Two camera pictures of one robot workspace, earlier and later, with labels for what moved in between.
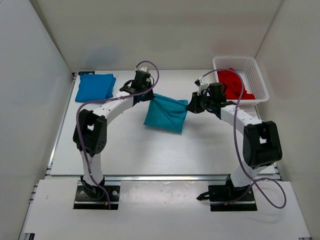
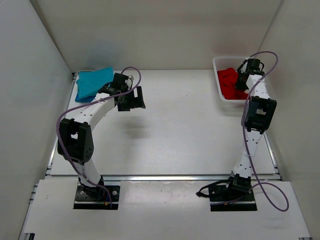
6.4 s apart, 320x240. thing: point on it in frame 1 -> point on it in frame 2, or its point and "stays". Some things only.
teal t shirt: [166, 113] -> [89, 83]
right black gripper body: [203, 102] -> [241, 84]
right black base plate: [224, 198] stays
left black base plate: [84, 201] stays
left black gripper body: [147, 95] -> [127, 98]
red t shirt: [233, 86] stays
